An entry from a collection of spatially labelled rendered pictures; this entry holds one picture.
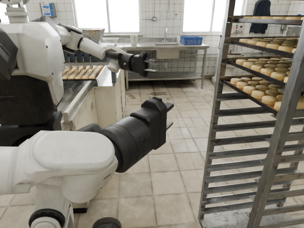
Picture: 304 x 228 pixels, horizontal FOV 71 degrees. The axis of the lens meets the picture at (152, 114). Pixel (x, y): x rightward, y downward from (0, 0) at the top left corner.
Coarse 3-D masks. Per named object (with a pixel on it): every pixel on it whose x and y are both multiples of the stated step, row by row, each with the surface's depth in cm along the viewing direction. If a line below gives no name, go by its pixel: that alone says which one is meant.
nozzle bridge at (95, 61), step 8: (64, 56) 188; (72, 56) 189; (80, 56) 189; (88, 56) 189; (104, 56) 190; (72, 64) 187; (80, 64) 187; (88, 64) 188; (96, 64) 188; (104, 64) 188; (112, 72) 199; (112, 80) 202
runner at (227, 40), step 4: (272, 36) 99; (276, 36) 99; (280, 36) 100; (284, 36) 100; (288, 36) 100; (292, 36) 101; (296, 36) 101; (224, 40) 96; (228, 40) 97; (236, 40) 97; (228, 44) 95; (232, 44) 95
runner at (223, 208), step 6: (282, 198) 150; (228, 204) 144; (234, 204) 145; (240, 204) 146; (246, 204) 147; (252, 204) 147; (270, 204) 147; (204, 210) 143; (210, 210) 143; (216, 210) 143; (222, 210) 143; (228, 210) 143
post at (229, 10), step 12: (228, 0) 90; (228, 12) 92; (228, 24) 94; (228, 36) 96; (228, 48) 98; (216, 84) 107; (216, 108) 111; (216, 120) 114; (204, 168) 130; (204, 180) 132
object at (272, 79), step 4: (228, 60) 99; (232, 64) 96; (236, 64) 93; (240, 68) 90; (244, 68) 87; (248, 68) 84; (252, 72) 82; (256, 72) 79; (260, 76) 78; (264, 76) 75; (268, 76) 73; (268, 80) 73; (272, 80) 71; (276, 80) 70; (280, 84) 68; (284, 84) 66
